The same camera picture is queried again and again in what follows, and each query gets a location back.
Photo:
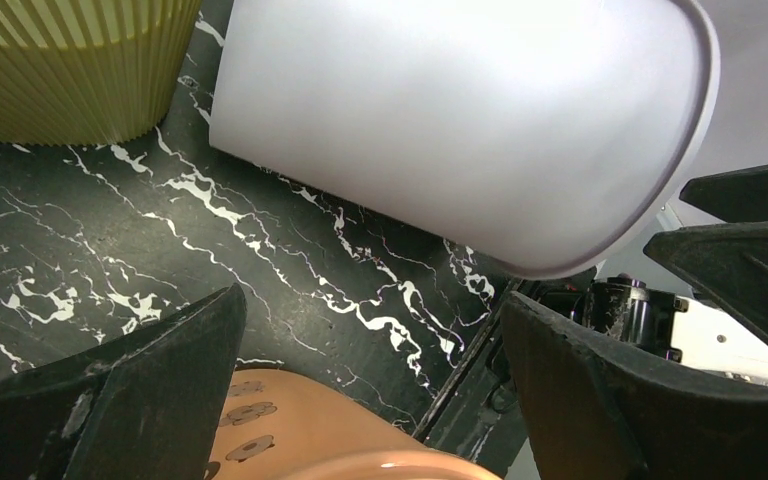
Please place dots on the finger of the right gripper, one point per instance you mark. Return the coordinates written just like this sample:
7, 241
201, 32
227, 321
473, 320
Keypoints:
727, 263
736, 196

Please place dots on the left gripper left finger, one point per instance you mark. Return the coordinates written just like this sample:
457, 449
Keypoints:
143, 406

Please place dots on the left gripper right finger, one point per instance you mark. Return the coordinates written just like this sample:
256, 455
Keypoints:
597, 408

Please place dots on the orange round plastic bucket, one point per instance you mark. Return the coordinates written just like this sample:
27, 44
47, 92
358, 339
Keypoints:
280, 425

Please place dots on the light grey round bucket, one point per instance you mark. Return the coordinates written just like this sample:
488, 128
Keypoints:
544, 134

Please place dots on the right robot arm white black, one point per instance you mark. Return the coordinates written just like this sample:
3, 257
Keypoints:
716, 319

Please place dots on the olive green mesh basket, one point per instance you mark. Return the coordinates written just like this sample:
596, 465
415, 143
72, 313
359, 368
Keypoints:
89, 72

